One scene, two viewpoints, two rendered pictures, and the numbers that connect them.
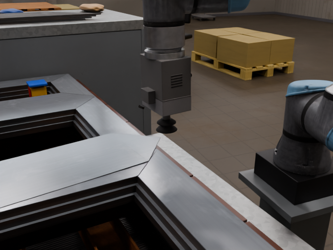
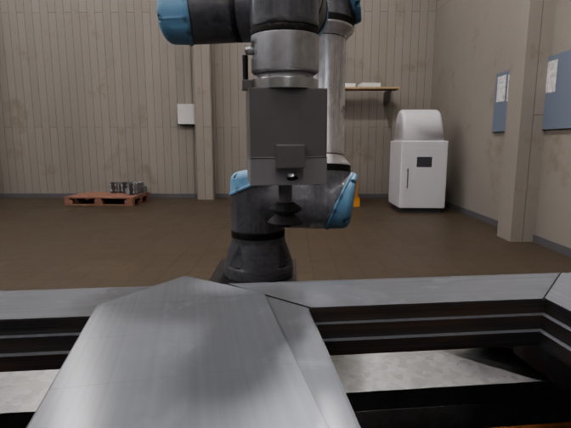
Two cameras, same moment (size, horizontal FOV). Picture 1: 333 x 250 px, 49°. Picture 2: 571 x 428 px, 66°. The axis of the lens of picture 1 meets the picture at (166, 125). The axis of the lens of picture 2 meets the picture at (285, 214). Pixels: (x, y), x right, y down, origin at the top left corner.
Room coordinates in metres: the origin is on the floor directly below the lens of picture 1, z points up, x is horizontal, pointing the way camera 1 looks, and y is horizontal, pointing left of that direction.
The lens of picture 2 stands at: (0.49, 0.47, 1.03)
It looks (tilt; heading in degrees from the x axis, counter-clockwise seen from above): 9 degrees down; 292
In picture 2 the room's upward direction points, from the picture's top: straight up
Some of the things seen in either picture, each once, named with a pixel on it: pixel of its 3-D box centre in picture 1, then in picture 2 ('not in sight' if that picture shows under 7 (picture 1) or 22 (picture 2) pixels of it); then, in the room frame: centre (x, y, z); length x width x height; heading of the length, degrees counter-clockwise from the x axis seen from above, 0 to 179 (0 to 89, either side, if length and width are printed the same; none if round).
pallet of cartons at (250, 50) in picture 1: (240, 50); not in sight; (5.23, -1.04, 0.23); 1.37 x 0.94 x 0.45; 22
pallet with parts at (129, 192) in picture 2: not in sight; (108, 193); (6.22, -5.37, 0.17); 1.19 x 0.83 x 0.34; 22
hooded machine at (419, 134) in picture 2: not in sight; (417, 160); (1.23, -6.58, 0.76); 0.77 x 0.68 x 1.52; 112
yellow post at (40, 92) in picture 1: (40, 112); not in sight; (1.23, 0.45, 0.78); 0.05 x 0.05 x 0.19; 28
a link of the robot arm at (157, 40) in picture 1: (163, 36); (281, 59); (0.69, 0.01, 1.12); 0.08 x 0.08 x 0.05
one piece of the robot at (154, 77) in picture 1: (159, 79); (284, 131); (0.69, 0.01, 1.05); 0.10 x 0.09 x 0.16; 121
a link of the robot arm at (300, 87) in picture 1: (310, 105); (260, 197); (0.90, -0.37, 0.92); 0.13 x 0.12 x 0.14; 12
